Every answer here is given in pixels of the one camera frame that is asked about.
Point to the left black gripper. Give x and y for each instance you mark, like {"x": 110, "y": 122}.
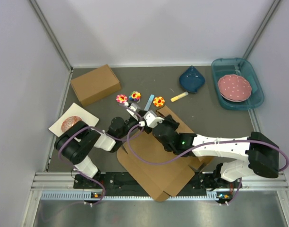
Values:
{"x": 141, "y": 112}

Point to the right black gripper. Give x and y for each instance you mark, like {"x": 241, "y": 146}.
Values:
{"x": 168, "y": 120}

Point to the brown cardboard box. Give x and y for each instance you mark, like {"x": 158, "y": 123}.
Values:
{"x": 95, "y": 85}
{"x": 160, "y": 173}

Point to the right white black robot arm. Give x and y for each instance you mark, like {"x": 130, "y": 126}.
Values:
{"x": 253, "y": 155}

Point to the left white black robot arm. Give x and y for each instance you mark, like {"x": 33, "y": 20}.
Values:
{"x": 76, "y": 143}

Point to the closed brown cardboard box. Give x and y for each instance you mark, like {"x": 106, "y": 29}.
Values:
{"x": 95, "y": 85}

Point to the pink plush flower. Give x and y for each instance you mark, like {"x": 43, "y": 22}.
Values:
{"x": 121, "y": 98}

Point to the orange plush flower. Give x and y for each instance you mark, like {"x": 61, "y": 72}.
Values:
{"x": 158, "y": 101}

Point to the light blue highlighter pen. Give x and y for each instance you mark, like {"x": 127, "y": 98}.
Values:
{"x": 149, "y": 102}

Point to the yellow highlighter pen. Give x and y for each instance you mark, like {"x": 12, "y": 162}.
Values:
{"x": 178, "y": 97}

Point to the rainbow plush flower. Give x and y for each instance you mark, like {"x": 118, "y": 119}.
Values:
{"x": 135, "y": 96}

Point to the white square board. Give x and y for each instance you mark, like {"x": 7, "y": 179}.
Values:
{"x": 74, "y": 110}

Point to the red patterned bowl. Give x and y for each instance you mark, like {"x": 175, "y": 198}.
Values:
{"x": 69, "y": 122}

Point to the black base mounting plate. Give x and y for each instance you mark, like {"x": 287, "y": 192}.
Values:
{"x": 123, "y": 184}

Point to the dark blue teardrop dish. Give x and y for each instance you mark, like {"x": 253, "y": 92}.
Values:
{"x": 191, "y": 80}

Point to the pink polka dot plate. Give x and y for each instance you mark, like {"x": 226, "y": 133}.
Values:
{"x": 234, "y": 88}

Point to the teal transparent plastic bin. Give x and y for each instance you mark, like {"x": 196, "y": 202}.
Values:
{"x": 225, "y": 66}

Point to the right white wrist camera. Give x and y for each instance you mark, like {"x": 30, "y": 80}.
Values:
{"x": 149, "y": 119}

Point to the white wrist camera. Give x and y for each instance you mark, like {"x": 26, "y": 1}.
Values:
{"x": 149, "y": 119}
{"x": 132, "y": 109}

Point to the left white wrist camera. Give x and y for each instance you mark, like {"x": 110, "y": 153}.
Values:
{"x": 132, "y": 109}

